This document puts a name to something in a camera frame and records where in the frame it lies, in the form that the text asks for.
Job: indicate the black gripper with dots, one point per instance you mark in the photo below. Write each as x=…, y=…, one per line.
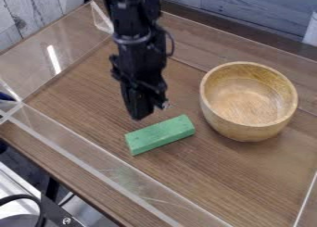
x=137, y=68

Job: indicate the green rectangular block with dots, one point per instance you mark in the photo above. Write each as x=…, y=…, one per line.
x=159, y=134

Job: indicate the brown wooden bowl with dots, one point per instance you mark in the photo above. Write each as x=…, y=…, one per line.
x=248, y=100

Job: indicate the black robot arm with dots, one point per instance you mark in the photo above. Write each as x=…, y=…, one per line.
x=134, y=17

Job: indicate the black table leg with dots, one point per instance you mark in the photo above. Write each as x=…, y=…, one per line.
x=52, y=189

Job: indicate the clear acrylic enclosure wall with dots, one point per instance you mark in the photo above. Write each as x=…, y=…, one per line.
x=205, y=181

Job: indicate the black metal bracket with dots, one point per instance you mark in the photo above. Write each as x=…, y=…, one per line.
x=55, y=216

